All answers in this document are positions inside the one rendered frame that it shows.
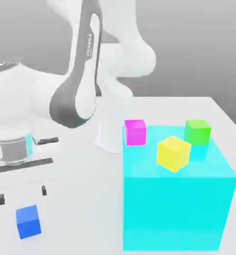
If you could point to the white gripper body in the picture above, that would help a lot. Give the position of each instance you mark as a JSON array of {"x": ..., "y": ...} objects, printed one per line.
[{"x": 20, "y": 165}]

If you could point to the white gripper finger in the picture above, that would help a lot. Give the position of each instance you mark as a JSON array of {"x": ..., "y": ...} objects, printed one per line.
[
  {"x": 1, "y": 199},
  {"x": 44, "y": 190}
]

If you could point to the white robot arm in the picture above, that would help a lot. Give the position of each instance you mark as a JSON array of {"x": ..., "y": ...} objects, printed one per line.
[{"x": 70, "y": 99}]

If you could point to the small blue cube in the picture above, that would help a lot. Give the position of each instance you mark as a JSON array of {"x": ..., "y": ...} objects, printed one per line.
[{"x": 28, "y": 223}]

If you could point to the small magenta cube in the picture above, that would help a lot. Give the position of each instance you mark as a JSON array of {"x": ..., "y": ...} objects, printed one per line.
[{"x": 135, "y": 133}]

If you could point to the small yellow cube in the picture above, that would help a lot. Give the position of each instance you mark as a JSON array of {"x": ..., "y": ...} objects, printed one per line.
[{"x": 172, "y": 154}]

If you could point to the small green cube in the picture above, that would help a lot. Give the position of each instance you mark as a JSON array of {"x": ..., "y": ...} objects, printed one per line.
[{"x": 197, "y": 132}]

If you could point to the large cyan box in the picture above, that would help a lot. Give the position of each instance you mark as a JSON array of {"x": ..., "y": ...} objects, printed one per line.
[{"x": 175, "y": 209}]

